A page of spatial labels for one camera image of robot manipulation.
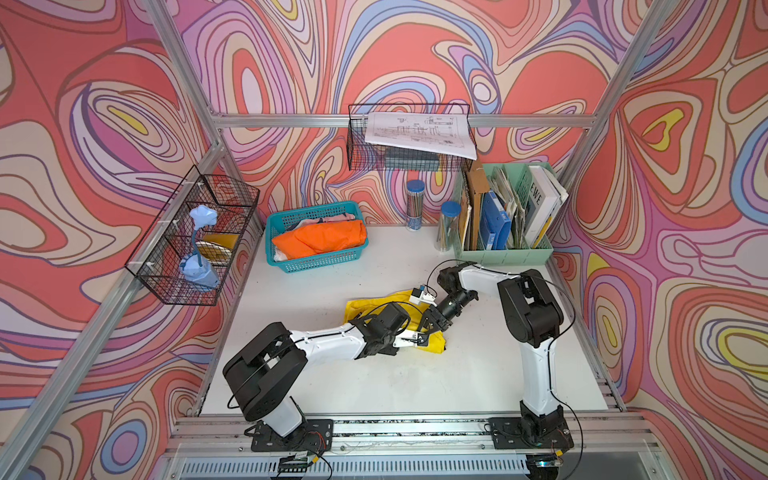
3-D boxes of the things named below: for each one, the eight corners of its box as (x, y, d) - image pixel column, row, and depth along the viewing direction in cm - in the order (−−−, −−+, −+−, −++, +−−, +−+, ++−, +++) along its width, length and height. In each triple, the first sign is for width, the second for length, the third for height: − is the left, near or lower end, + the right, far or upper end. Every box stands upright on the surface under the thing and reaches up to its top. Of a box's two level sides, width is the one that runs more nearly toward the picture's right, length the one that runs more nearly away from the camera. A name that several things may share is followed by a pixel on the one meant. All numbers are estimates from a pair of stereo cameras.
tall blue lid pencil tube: (406, 232, 122) (409, 195, 107) (405, 216, 128) (407, 179, 114) (421, 232, 122) (425, 195, 107) (419, 216, 128) (423, 179, 114)
